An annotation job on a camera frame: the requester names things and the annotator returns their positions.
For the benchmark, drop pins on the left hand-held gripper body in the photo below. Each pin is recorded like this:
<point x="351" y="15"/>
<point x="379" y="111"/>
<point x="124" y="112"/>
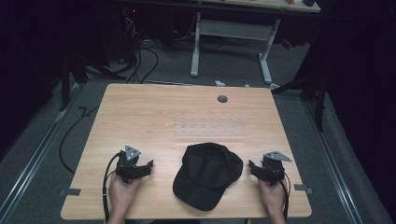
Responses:
<point x="126" y="166"/>

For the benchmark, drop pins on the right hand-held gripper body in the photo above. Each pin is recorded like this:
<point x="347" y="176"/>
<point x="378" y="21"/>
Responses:
<point x="274" y="169"/>

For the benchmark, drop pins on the person's right hand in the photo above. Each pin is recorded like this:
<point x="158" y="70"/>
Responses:
<point x="273" y="195"/>

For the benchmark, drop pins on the person's left hand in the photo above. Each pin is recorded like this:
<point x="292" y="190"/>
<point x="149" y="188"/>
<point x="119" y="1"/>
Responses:
<point x="122" y="193"/>

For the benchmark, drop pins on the grey tape strip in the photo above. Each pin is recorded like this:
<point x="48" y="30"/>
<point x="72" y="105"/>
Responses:
<point x="302" y="188"/>
<point x="71" y="192"/>

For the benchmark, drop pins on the black baseball cap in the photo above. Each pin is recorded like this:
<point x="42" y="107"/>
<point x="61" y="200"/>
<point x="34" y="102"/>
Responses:
<point x="205" y="175"/>

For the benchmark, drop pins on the clear plastic sheet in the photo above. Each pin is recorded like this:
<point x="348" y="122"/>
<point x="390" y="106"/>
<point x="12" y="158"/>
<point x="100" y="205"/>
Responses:
<point x="211" y="124"/>

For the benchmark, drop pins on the grey table grommet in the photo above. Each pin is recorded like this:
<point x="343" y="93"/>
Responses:
<point x="222" y="99"/>

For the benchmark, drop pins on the small white floor object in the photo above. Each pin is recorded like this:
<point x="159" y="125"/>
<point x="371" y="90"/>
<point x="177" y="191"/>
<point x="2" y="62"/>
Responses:
<point x="219" y="83"/>

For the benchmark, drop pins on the black metal stand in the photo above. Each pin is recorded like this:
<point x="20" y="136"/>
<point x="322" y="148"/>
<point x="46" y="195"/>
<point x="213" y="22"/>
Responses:
<point x="316" y="90"/>
<point x="67" y="81"/>

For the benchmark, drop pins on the white-legged wooden desk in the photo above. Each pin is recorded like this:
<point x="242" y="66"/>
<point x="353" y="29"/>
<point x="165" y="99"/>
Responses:
<point x="232" y="29"/>

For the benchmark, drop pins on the metal floor rail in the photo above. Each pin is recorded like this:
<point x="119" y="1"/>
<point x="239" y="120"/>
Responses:
<point x="34" y="158"/>
<point x="333" y="161"/>

